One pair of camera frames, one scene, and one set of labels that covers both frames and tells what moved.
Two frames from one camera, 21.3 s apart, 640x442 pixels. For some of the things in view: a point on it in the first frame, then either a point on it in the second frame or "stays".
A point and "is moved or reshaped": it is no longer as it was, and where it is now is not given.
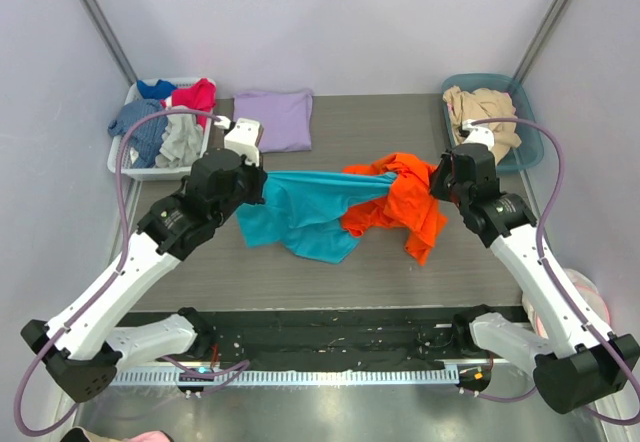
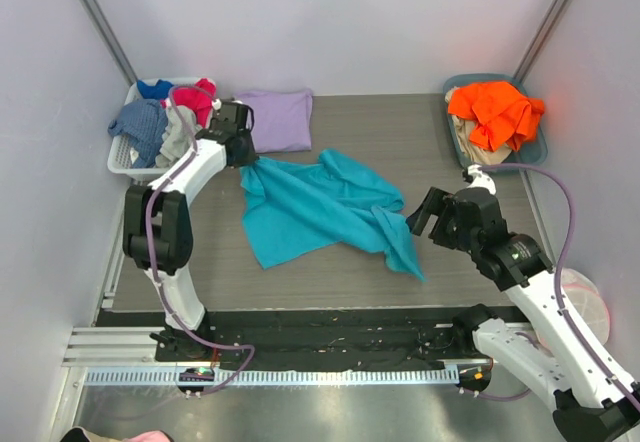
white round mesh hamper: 589,291 stays
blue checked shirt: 145,136 stays
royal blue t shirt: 162,90 stays
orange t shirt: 410,203 → 505,115
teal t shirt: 301,211 is moved or reshaped
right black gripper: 438,180 → 441,217
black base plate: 319,340 stays
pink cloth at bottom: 150,436 stays
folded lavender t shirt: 285,116 stays
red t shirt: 201,97 stays
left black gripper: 256,183 → 245,155
